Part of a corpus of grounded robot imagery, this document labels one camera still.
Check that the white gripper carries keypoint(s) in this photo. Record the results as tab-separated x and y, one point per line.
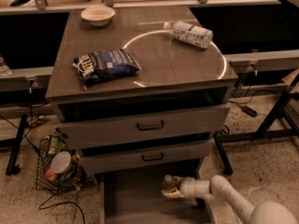
188	188

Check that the clear water bottle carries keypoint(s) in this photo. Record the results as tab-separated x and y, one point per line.
169	184

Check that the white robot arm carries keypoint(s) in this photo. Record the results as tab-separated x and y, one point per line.
219	190

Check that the bottom open drawer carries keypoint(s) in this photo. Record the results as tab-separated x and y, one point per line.
135	196

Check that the middle grey drawer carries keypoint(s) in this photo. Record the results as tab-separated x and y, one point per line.
146	156

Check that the grey drawer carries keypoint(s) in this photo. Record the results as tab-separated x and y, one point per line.
144	127
146	156

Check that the grey drawer cabinet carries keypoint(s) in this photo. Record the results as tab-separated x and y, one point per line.
173	76

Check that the top grey drawer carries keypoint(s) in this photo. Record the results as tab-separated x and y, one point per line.
144	127

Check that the white labelled bottle lying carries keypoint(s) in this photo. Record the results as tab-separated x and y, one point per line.
190	34

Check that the black table leg right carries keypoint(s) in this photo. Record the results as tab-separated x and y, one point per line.
227	166

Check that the black table leg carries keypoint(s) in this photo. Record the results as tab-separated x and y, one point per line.
227	166
12	167

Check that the black power adapter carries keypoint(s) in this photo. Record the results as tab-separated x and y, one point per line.
249	111

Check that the can with white lid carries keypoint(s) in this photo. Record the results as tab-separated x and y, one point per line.
62	166

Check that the red apple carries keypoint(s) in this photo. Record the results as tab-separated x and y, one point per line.
51	176

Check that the green chip bag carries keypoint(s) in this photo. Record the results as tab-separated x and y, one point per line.
55	145

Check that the blue chip bag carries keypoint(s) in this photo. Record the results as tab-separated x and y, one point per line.
103	66

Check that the black table leg left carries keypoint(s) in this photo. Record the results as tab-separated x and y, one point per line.
12	167

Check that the white bowl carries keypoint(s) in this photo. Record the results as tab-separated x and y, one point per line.
98	16

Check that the black wire basket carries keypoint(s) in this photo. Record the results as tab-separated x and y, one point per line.
59	186

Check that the black frame stand right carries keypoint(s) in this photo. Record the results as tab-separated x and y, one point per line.
278	111

